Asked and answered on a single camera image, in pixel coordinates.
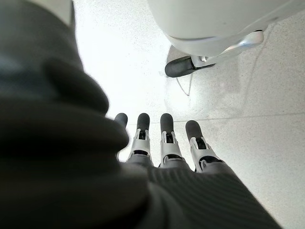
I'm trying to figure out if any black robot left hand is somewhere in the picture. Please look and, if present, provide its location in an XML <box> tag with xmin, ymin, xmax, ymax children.
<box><xmin>0</xmin><ymin>0</ymin><xmax>284</xmax><ymax>229</ymax></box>

